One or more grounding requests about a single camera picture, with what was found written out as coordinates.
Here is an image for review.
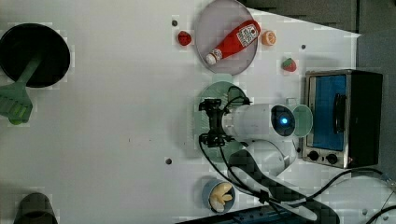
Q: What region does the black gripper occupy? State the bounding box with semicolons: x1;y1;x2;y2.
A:
198;99;233;147

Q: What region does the mint green oval strainer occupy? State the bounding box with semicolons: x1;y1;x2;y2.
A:
193;75;250;163

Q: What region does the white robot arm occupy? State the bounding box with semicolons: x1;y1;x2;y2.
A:
199;99;340;224

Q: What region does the blue bowl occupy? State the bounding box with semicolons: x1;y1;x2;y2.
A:
202;179;235;215

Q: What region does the yellow banana toy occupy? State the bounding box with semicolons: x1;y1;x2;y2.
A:
209;183;233;213

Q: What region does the small red fruit toy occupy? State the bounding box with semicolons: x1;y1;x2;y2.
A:
177;31;191;46

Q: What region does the red ketchup bottle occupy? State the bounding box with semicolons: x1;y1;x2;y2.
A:
205;20;261;65

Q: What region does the mint green cup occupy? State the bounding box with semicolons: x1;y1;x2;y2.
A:
286;98;313;138

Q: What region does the red strawberry toy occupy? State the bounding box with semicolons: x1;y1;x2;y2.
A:
282;58;297;72

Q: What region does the grey round plate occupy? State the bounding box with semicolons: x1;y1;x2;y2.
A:
194;0;260;77

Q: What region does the orange slice toy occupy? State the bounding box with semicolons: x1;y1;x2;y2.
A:
262;31;276;46

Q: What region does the black toaster oven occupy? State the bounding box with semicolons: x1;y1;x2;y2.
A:
302;69;383;169

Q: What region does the green spatula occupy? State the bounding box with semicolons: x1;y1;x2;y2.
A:
0;53;42;125

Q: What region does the dark grey cup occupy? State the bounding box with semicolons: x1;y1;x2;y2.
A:
13;192;59;224

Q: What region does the black round pan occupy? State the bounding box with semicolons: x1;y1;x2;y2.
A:
0;23;71;88

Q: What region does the blue metal frame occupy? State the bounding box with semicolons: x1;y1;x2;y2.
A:
175;205;310;224

